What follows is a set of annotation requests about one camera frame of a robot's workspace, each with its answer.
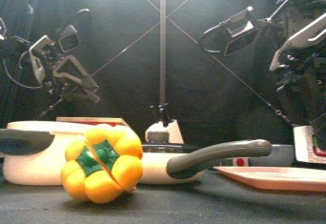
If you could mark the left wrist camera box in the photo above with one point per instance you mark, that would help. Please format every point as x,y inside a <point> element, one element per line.
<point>69,40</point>

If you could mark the vertical metal frame pole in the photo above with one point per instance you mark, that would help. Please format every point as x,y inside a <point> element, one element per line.
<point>162,43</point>

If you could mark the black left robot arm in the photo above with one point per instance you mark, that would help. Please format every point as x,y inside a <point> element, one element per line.
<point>10,48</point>

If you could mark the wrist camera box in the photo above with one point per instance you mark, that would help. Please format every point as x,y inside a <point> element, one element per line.
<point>69,40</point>
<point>242,34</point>

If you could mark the toy sushi piece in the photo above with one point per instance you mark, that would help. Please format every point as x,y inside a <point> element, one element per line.
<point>238,162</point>

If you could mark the pink square plate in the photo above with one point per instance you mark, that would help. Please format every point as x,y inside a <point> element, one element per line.
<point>276,177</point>

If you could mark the yellow toy bell pepper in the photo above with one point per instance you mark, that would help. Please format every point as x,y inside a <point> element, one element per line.
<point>103,167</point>

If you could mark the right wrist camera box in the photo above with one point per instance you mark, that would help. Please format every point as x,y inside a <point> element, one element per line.
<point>242,34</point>

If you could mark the black lid grey knob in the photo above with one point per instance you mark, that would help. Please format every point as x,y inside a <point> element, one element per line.
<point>164,145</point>

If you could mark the white box red print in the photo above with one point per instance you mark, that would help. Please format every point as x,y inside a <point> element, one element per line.
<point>305,145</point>

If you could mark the black pole clamp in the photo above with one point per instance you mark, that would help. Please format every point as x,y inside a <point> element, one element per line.
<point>161,112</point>

